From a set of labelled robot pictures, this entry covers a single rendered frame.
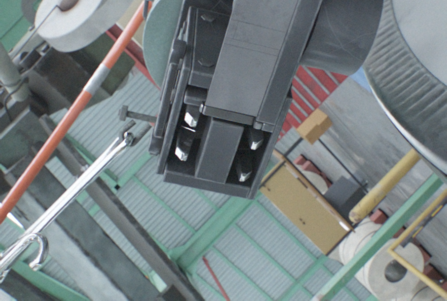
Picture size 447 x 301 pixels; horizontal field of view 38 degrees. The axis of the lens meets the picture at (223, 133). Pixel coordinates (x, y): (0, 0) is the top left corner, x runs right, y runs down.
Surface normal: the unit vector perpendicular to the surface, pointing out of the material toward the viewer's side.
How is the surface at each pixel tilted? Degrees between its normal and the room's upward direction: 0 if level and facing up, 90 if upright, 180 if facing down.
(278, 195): 90
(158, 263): 33
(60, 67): 123
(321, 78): 90
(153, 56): 65
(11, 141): 90
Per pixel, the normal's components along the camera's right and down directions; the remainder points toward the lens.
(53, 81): 0.62, -0.18
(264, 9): 0.00, 0.57
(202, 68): 0.26, -0.80
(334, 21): 0.08, 0.28
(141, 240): -0.61, 0.56
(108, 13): 0.51, 0.52
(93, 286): -0.35, 0.53
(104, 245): 0.71, -0.39
